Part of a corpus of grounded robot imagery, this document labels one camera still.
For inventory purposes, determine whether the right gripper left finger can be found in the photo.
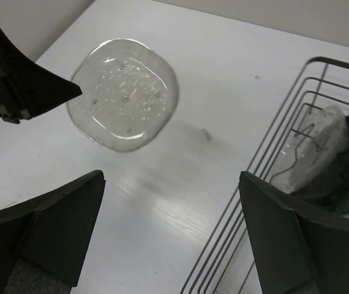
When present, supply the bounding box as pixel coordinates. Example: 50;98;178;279
0;170;105;293

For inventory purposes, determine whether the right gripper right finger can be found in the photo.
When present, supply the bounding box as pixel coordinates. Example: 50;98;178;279
239;171;349;293

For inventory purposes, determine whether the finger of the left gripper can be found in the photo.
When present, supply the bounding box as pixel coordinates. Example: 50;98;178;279
0;28;82;124

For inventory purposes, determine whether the smoky square glass plate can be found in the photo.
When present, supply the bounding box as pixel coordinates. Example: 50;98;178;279
66;38;180;153

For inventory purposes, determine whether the black round plate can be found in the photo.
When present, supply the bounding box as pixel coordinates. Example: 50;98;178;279
291;116;349;213

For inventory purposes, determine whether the clear textured glass plate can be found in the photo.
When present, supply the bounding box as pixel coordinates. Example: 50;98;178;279
270;105;347;194

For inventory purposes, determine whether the grey wire dish rack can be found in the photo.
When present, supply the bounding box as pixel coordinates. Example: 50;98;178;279
181;57;349;293

